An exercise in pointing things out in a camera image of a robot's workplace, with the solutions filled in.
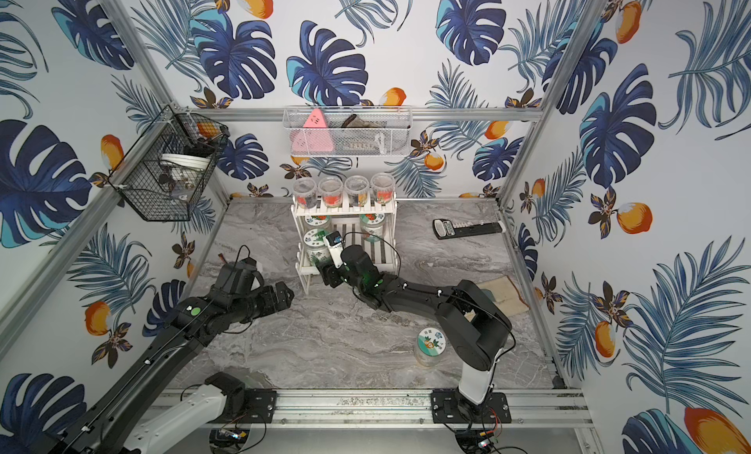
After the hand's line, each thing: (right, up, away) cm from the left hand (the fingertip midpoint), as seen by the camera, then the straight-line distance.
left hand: (281, 294), depth 76 cm
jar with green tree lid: (+8, +12, +5) cm, 16 cm away
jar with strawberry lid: (+23, +19, +10) cm, 32 cm away
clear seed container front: (+13, +28, +2) cm, 30 cm away
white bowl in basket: (-26, +35, +4) cm, 44 cm away
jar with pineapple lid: (+39, -14, +1) cm, 41 cm away
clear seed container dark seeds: (+20, +28, +2) cm, 34 cm away
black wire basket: (-42, +35, +16) cm, 57 cm away
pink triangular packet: (+5, +45, +14) cm, 48 cm away
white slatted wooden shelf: (+27, +9, +15) cm, 32 cm away
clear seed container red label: (+27, +28, +3) cm, 39 cm away
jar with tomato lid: (+9, +19, +11) cm, 24 cm away
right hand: (+10, +9, +10) cm, 17 cm away
